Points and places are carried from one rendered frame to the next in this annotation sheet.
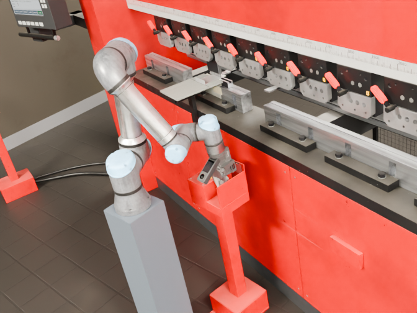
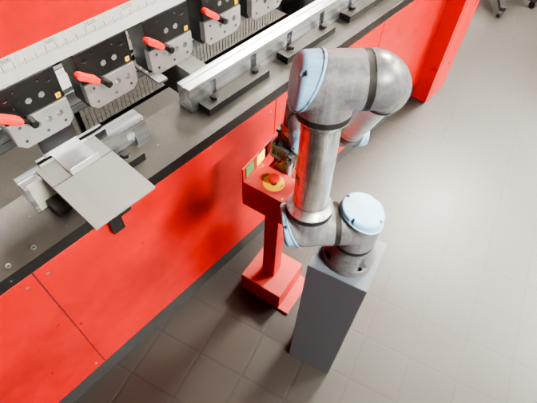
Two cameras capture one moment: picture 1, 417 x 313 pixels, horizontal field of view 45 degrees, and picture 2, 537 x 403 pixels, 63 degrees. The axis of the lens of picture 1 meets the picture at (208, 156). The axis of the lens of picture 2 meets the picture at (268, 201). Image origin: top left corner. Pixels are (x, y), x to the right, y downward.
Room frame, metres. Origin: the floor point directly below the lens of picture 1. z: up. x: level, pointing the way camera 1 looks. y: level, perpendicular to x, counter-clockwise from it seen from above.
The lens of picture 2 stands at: (2.22, 0.85, 1.88)
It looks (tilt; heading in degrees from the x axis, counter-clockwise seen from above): 53 degrees down; 246
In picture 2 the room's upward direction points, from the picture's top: 3 degrees clockwise
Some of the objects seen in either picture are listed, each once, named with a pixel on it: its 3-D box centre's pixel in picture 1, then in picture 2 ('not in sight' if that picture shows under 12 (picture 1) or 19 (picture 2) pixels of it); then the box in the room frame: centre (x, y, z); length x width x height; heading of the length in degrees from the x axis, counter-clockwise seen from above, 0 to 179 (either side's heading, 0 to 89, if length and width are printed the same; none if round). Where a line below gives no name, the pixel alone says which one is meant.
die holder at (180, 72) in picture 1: (168, 68); not in sight; (2.91, 0.13, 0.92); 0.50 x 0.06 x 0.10; 27
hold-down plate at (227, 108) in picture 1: (214, 101); (98, 178); (2.35, -0.08, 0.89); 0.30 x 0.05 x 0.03; 27
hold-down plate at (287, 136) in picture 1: (286, 135); (235, 89); (1.85, -0.34, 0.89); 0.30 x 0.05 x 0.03; 27
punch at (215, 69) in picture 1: (214, 66); (55, 136); (2.42, -0.12, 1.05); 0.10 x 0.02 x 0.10; 27
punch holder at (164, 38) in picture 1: (169, 29); not in sight; (2.79, 0.08, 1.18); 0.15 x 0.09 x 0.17; 27
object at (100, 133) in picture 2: (219, 79); (73, 148); (2.39, -0.13, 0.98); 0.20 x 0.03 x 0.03; 27
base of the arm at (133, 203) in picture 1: (130, 195); (351, 245); (1.74, 0.34, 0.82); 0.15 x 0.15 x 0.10
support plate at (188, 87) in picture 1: (191, 86); (95, 179); (2.35, 0.02, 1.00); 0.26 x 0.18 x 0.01; 117
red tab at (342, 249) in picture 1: (345, 251); not in sight; (1.43, -0.44, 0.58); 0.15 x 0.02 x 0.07; 27
